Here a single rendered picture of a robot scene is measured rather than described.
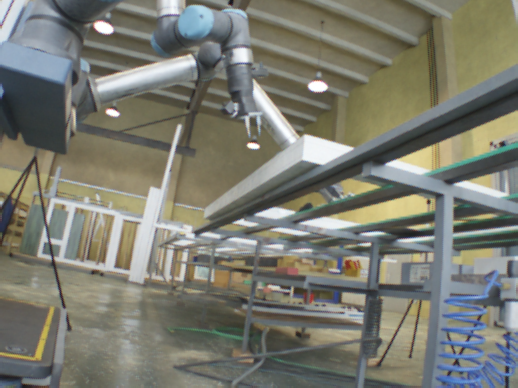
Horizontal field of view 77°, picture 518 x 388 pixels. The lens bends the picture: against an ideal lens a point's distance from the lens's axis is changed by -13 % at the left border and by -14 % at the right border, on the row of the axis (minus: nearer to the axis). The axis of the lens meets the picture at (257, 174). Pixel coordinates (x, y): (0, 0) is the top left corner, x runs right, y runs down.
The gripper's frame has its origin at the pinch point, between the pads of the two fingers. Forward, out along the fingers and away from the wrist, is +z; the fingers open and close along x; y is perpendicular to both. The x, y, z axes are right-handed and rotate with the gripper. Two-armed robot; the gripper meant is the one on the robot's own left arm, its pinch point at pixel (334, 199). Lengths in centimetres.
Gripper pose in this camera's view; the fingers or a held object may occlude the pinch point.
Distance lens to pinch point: 144.7
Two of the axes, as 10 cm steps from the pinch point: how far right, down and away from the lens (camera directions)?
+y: -3.1, 8.9, 3.4
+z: 1.8, 4.1, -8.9
